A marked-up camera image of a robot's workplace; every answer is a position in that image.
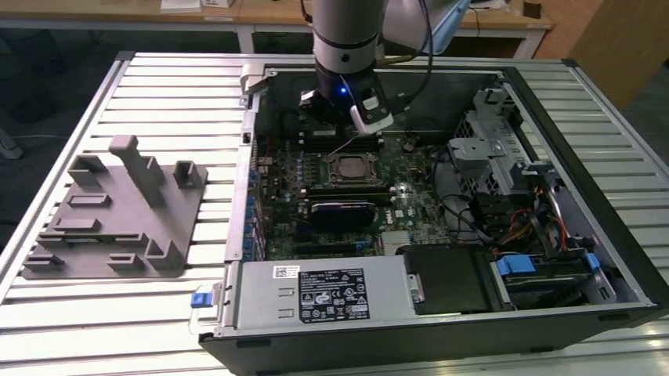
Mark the black graphics card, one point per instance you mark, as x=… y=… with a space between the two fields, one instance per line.
x=342 y=215

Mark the black plastic shroud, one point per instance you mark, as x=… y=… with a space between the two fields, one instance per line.
x=449 y=282

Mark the grey plastic parts rack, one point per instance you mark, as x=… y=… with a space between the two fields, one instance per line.
x=131 y=235

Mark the wooden cabinet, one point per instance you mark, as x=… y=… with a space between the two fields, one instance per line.
x=617 y=47

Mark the blue latch button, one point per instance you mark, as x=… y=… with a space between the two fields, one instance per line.
x=202 y=300

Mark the grey case latch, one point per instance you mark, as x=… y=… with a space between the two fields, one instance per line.
x=251 y=76

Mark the black RAM stick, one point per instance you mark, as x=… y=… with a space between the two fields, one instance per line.
x=350 y=199

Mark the black open PC case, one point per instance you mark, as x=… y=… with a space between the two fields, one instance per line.
x=366 y=352

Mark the green motherboard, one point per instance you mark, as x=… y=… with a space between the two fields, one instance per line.
x=424 y=231

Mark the hard disk in blue carrier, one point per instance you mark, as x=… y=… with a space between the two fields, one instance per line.
x=515 y=266

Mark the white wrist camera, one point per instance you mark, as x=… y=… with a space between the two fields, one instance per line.
x=372 y=115

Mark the thin metal locking lever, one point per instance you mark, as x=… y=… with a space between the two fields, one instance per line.
x=348 y=145

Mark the white paper sheet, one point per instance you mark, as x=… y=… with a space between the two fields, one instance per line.
x=181 y=4

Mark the small white box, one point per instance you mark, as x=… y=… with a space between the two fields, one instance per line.
x=217 y=3

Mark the wooden desk white frame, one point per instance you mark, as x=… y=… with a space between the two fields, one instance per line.
x=183 y=15

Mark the silver power supply unit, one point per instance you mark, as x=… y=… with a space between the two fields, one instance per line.
x=261 y=293

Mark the grey chair leg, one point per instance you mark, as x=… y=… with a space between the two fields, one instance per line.
x=11 y=149

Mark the silver disk bay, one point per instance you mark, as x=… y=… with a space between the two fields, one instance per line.
x=607 y=291

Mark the small grey wrist camera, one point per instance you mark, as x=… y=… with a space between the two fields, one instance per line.
x=309 y=102

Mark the silver drive cage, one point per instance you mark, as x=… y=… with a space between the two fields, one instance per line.
x=481 y=150

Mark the small black desk object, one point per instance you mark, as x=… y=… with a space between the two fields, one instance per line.
x=532 y=9

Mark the silver chipset heat sink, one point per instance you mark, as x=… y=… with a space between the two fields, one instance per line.
x=397 y=241

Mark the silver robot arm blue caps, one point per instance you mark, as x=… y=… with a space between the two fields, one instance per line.
x=342 y=39

